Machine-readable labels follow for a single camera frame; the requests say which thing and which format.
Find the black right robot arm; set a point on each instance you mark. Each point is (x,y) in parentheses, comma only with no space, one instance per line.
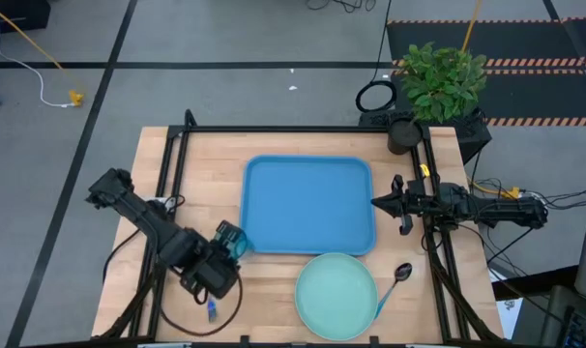
(496,210)

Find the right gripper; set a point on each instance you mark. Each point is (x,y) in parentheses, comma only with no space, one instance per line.
(409,205)

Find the teal faceted plastic cup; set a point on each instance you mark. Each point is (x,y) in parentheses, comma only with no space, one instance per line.
(240,244)

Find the yellow tag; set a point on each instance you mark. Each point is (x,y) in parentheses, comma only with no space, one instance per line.
(424,170)

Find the dark keyboard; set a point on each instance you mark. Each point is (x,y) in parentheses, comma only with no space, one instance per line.
(583,331)

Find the green leafy plant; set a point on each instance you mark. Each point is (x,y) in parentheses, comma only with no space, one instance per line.
(443,82)

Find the blue plastic tray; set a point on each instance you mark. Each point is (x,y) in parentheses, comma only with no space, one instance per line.
(307,203)

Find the white paper sheet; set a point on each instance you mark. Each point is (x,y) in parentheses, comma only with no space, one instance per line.
(508,314)

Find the black plant pot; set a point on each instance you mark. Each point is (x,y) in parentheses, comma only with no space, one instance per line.
(403,137)

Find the black desk edge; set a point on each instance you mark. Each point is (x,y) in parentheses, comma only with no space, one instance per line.
(535,280)

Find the black crate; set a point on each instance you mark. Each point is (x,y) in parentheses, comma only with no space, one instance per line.
(472,135)

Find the mint green plate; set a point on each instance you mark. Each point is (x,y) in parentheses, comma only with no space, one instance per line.
(336,297)

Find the black metal table frame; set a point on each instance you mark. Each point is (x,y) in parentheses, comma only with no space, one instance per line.
(298,129)

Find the black hazard-striped floor mat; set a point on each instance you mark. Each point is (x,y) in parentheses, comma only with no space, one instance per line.
(515,43)

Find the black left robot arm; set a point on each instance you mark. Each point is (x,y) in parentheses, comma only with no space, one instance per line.
(143,217)

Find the black box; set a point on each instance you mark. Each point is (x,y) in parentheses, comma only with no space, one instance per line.
(12,12)

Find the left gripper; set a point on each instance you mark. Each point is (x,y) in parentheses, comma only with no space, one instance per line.
(213,275)

